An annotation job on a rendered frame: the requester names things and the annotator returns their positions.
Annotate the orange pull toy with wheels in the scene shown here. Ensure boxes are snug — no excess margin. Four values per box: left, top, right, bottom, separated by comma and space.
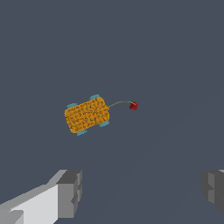
64, 94, 139, 137

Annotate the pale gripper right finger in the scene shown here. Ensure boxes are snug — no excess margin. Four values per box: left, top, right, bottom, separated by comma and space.
200, 169, 224, 216

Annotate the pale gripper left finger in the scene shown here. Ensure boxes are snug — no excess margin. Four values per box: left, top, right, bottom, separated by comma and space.
0, 169, 83, 224

